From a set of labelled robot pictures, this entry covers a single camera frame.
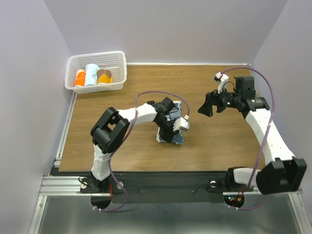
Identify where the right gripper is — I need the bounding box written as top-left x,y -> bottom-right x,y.
197,83 -> 242,117

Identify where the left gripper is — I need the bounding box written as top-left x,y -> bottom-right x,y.
155,117 -> 179,144

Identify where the blue white patterned towel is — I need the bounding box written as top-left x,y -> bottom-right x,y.
156,101 -> 184,145

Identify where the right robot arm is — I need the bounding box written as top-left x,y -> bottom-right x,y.
198,73 -> 307,195

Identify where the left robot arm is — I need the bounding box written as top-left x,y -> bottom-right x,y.
89,97 -> 179,192

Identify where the yellow brown rolled towel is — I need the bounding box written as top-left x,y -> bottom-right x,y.
97,69 -> 113,84

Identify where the white plastic basket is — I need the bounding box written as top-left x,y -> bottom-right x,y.
64,51 -> 127,94

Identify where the light blue rolled towel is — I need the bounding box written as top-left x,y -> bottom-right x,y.
84,63 -> 100,86

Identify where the orange rolled towel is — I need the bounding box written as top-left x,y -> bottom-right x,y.
74,69 -> 86,87

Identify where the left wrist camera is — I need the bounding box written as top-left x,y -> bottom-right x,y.
173,115 -> 190,131

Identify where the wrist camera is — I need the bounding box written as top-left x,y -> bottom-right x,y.
214,72 -> 229,94
173,115 -> 190,131

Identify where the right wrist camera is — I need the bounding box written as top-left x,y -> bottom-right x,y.
214,72 -> 229,94

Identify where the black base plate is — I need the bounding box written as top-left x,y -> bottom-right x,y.
79,171 -> 251,205

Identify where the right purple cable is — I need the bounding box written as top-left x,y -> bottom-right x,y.
214,67 -> 276,210

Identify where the purple cable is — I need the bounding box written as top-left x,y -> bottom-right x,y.
214,67 -> 276,210
91,91 -> 191,213

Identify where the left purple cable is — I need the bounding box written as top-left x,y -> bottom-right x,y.
91,91 -> 191,213

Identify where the aluminium frame rail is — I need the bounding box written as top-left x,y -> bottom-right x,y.
28,92 -> 304,234

